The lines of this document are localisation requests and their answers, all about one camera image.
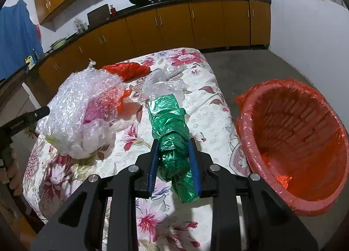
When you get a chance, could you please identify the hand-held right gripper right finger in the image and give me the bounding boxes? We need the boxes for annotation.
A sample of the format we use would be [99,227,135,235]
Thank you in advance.
[188,138,319,251]

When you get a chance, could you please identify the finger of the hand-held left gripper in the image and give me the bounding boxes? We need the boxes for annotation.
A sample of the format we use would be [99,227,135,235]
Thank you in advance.
[23,106,51,124]

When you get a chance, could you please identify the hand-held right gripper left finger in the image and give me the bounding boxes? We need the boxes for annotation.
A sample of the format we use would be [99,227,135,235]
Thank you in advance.
[30,139,160,251]

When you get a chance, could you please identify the green plastic bag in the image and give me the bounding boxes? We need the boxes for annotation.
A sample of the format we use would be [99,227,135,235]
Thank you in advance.
[147,94,204,204]

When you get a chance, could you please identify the red plastic bag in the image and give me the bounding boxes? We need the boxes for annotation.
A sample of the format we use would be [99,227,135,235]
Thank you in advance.
[102,62,151,82]

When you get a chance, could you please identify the red lined waste basket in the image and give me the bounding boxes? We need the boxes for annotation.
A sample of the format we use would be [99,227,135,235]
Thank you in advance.
[234,78,349,217]

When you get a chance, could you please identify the person's left hand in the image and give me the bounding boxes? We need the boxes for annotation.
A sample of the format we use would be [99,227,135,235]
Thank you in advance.
[0,149,24,197]

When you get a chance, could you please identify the clear bubble wrap sheet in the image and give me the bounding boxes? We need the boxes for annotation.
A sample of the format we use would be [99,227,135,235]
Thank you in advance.
[35,60,127,156]

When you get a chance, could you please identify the yellow detergent bottle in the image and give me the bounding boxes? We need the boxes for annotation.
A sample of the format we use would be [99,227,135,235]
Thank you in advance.
[25,55,37,70]

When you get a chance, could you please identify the translucent white plastic bag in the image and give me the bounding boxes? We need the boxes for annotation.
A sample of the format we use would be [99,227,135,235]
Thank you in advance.
[46,119,118,162]

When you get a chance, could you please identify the small orange plastic bag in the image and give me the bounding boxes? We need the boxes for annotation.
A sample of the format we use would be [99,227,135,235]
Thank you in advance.
[117,89,135,114]

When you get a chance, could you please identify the green enamel pot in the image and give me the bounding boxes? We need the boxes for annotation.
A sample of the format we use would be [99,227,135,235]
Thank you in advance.
[50,38,67,50]

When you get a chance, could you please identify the floral printed cloth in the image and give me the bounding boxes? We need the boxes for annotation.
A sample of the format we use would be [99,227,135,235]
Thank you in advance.
[22,48,253,251]

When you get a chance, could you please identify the blue hanging cloth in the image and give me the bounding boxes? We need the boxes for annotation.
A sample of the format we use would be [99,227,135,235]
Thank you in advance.
[0,0,44,79]

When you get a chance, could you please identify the crumpled clear plastic bag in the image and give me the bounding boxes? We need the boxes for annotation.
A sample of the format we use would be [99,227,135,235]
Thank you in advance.
[138,64,188,104]

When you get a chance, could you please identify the glass jar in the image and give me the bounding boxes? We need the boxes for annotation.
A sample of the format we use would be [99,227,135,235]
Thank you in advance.
[74,18,88,34]

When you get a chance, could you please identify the dark cutting board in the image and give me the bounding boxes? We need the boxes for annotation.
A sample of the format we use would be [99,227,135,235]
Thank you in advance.
[87,4,110,24]

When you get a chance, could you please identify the orange wooden base cabinets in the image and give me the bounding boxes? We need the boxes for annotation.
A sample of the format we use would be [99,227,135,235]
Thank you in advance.
[38,0,272,88]

